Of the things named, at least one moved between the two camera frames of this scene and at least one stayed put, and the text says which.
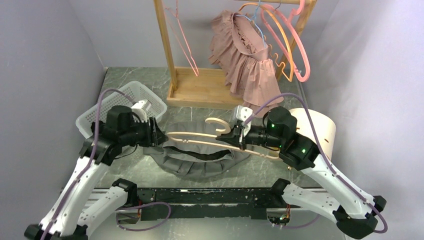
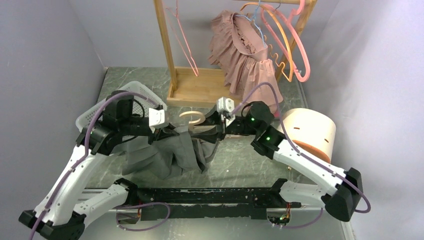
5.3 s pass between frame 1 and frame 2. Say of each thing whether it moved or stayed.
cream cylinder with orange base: stayed
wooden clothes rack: stayed
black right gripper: moved
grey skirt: moved
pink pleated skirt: stayed
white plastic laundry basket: stayed
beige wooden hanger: moved
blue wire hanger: stayed
